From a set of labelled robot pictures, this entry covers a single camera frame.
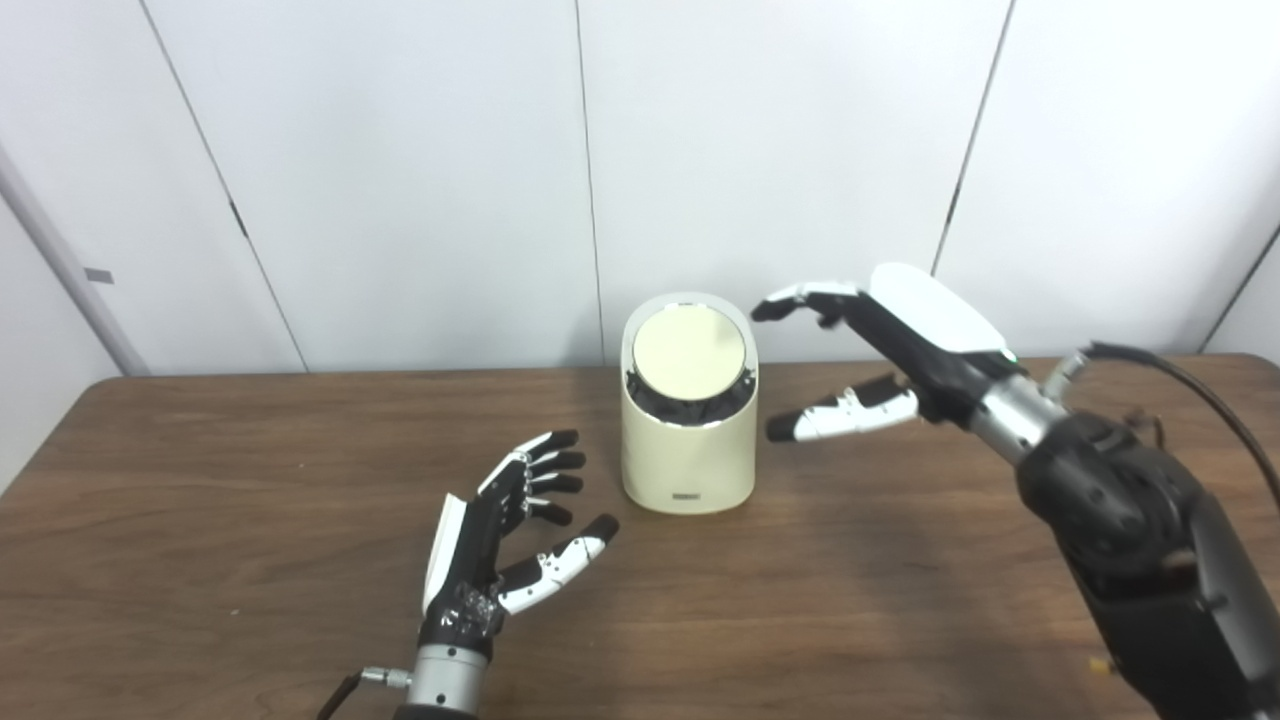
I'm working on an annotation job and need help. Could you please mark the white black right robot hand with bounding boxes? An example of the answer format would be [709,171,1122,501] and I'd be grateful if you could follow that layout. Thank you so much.
[750,262,1026,444]

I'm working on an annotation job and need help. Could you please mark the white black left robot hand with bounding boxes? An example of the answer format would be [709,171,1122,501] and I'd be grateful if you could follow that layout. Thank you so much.
[418,430,621,661]

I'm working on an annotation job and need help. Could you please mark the cream round bin lid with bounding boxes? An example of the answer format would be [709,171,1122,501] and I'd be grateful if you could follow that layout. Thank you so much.
[632,304,747,393]

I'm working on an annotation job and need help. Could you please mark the cream-colored bin body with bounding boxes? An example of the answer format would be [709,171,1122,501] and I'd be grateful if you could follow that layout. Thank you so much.
[620,292,759,516]

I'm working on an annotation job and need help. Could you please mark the black bin liner bag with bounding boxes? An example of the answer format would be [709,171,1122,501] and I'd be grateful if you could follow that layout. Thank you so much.
[626,365,755,426]

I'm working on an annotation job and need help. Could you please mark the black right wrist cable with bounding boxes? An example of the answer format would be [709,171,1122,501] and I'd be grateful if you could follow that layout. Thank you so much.
[1040,342,1280,511]

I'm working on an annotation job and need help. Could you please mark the grey wall corner post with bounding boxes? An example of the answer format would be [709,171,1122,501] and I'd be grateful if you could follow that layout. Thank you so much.
[0,140,151,377]

